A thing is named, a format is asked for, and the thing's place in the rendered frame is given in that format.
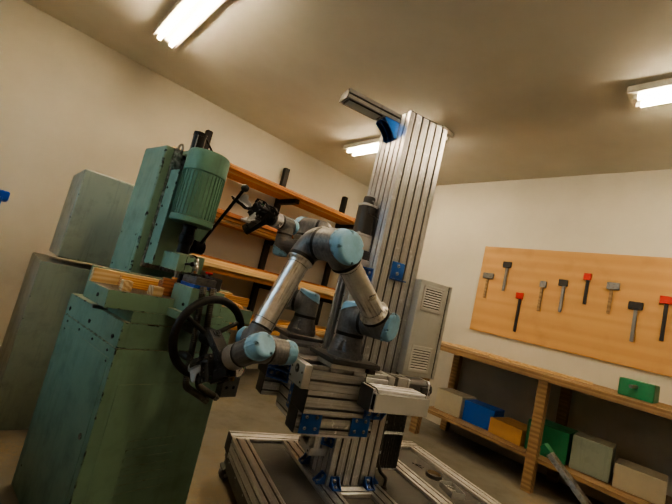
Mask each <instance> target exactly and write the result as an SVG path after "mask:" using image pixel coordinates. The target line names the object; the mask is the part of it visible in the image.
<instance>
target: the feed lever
mask: <svg viewBox="0 0 672 504"><path fill-rule="evenodd" d="M248 191H249V186H248V185H247V184H243V185H242V186H241V191H240V193H239V194H238V195H237V196H236V198H235V199H234V200H233V201H232V203H231V204H230V205H229V206H228V208H227V209H226V210H225V211H224V213H223V214H222V215H221V216H220V218H219V219H218V220H217V221H216V223H215V224H214V225H213V228H212V230H209V231H208V233H207V234H206V235H205V237H204V238H203V239H202V240H201V242H200V241H196V240H194V242H193V245H192V246H191V248H190V252H189V254H192V253H195V254H199V255H202V254H203V253H204V252H205V249H206V245H205V243H204V242H205V240H206V239H207V238H208V237H209V235H210V234H211V233H212V232H213V230H214V229H215V228H216V227H217V225H218V224H219V223H220V222H221V220H222V219H223V218H224V217H225V215H226V214H227V213H228V212H229V210H230V209H231V208H232V207H233V205H234V204H235V203H236V202H237V200H238V199H239V198H240V197H241V195H242V194H243V193H244V192H248Z"/></svg>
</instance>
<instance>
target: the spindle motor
mask: <svg viewBox="0 0 672 504"><path fill-rule="evenodd" d="M229 167H230V162H229V160H228V159H227V158H226V157H224V156H223V155H221V154H219V153H216V152H214V151H211V150H208V149H204V148H199V147H192V148H191V149H189V150H188V153H187V157H186V160H185V164H184V167H183V171H182V174H181V177H180V181H179V184H178V188H177V191H176V194H175V198H174V201H173V205H172V208H171V211H170V215H169V219H171V220H172V221H174V222H177V223H179V224H183V223H185V224H190V225H193V226H196V227H198V228H197V229H202V230H212V228H213V224H214V221H215V217H216V214H217V210H218V207H219V203H220V199H221V196H222V192H223V189H224V185H225V182H226V178H227V175H228V171H229Z"/></svg>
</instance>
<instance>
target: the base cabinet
mask: <svg viewBox="0 0 672 504"><path fill-rule="evenodd" d="M183 376H184V375H183V374H181V373H180V372H179V371H178V370H177V369H176V368H175V367H174V365H173V364H172V362H171V359H170V356H169V352H168V351H161V350H139V349H117V348H115V347H114V346H112V345H111V344H110V343H108V342H107V341H105V340H104V339H102V338H101V337H99V336H98V335H97V334H95V333H94V332H92V331H91V330H89V329H88V328H87V327H85V326H84V325H82V324H81V323H79V322H78V321H77V320H75V319H74V318H72V317H71V316H69V315H68V314H67V313H65V315H64V318H63V322H62V325H61V328H60V331H59V334H58V337H57V341H56V344H55V347H54V350H53V353H52V356H51V360H50V363H49V366H48V369H47V372H46V375H45V379H44V382H43V385H42V388H41V391H40V394H39V397H38V401H37V404H36V407H35V410H34V413H33V416H32V420H31V423H30V426H29V429H28V432H27V435H26V439H25V442H24V445H23V448H22V451H21V454H20V457H19V461H18V464H17V467H16V470H15V473H14V476H13V480H12V483H11V484H12V486H13V489H14V491H15V494H16V496H17V498H18V501H19V503H20V504H186V500H187V496H188V493H189V489H190V485H191V481H192V478H193V474H194V470H195V466H196V462H197V459H198V455H199V451H200V447H201V444H202V440H203V436H204V432H205V429H206V425H207V421H208V417H209V414H210V410H211V406H212V402H213V400H212V399H211V398H209V397H208V396H207V397H208V398H209V402H208V404H204V403H202V402H201V401H200V400H198V399H197V398H195V397H194V396H192V395H190V394H189V393H187V392H186V391H185V390H184V389H183V386H182V384H183V383H182V382H183V378H184V377H183Z"/></svg>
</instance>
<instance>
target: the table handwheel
mask: <svg viewBox="0 0 672 504"><path fill-rule="evenodd" d="M208 304H221V305H224V306H226V307H227V308H229V309H230V310H231V311H232V313H233V314H234V316H235V319H236V321H235V322H233V323H231V324H229V325H227V326H225V327H223V328H221V329H219V330H220V331H221V333H223V332H225V331H227V330H229V329H231V328H233V327H235V326H237V332H238V330H239V329H241V328H242V327H244V326H245V323H244V318H243V315H242V313H241V311H240V309H239V307H238V306H237V305H236V304H235V303H234V302H233V301H231V300H230V299H228V298H225V297H222V296H207V297H203V298H200V299H198V300H196V301H194V302H192V303H191V304H190V305H188V306H187V307H186V308H185V309H184V310H183V311H182V312H181V313H180V314H179V316H178V317H177V319H176V320H175V322H174V324H173V326H172V329H171V331H170V335H169V340H168V352H169V356H170V359H171V362H172V364H173V365H174V367H175V368H176V369H177V370H178V371H179V372H180V373H181V374H183V375H185V376H187V377H190V372H188V366H186V365H185V364H184V363H183V362H182V360H181V359H180V356H179V355H178V346H177V344H178V336H179V333H180V330H181V329H182V330H184V331H186V332H188V333H190V334H191V333H192V328H193V326H195V327H196V328H197V329H198V330H197V333H196V336H197V337H198V338H199V341H200V342H201V343H202V344H204V349H203V353H202V355H205V354H207V353H208V350H209V347H210V345H209V342H208V340H207V338H206V336H205V335H206V334H207V332H208V331H209V329H213V328H211V327H205V328H203V327H202V326H201V325H200V324H199V323H197V322H196V321H195V320H194V319H193V318H192V317H191V316H190V315H191V314H192V313H193V312H194V311H196V310H197V309H199V308H200V307H202V306H205V305H208ZM186 320H188V321H189V322H186ZM213 330H215V329H213Z"/></svg>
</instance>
